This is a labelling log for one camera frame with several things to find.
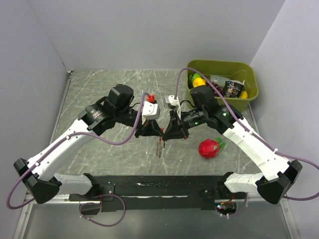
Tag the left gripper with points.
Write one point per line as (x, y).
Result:
(147, 129)

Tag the black drink carton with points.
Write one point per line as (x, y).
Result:
(233, 89)

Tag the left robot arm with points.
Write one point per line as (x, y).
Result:
(39, 173)

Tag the yellow lemon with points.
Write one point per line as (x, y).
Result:
(198, 82)

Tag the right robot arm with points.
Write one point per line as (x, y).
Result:
(277, 174)

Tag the dark red grape bunch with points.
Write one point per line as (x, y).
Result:
(219, 89)

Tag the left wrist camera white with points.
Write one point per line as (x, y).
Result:
(150, 111)

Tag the red dragon fruit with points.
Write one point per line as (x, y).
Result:
(210, 148)

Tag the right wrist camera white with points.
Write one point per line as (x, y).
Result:
(173, 103)

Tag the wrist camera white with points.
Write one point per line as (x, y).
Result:
(150, 111)
(173, 103)

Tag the small yellow fruit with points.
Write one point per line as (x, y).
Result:
(244, 95)

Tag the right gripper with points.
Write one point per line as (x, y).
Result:
(173, 131)

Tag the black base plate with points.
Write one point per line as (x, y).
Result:
(159, 192)

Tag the aluminium frame rail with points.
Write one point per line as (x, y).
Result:
(248, 218)

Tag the green lime upper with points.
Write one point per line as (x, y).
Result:
(192, 77)

